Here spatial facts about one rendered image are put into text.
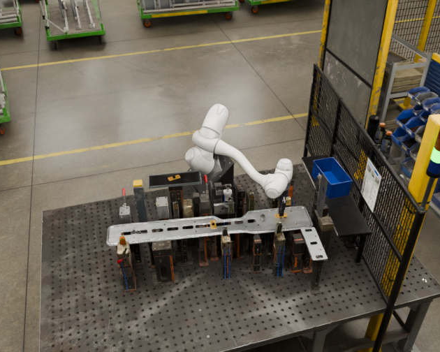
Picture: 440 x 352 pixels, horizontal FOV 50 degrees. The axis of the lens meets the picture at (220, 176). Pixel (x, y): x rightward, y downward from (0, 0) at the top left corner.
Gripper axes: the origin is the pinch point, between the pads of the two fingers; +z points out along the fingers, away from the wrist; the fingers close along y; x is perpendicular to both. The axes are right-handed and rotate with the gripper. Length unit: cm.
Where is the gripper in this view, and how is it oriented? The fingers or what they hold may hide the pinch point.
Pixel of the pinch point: (281, 210)
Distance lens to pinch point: 321.9
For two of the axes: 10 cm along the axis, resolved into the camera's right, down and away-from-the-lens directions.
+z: 0.2, 8.0, 6.0
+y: 1.3, 5.9, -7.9
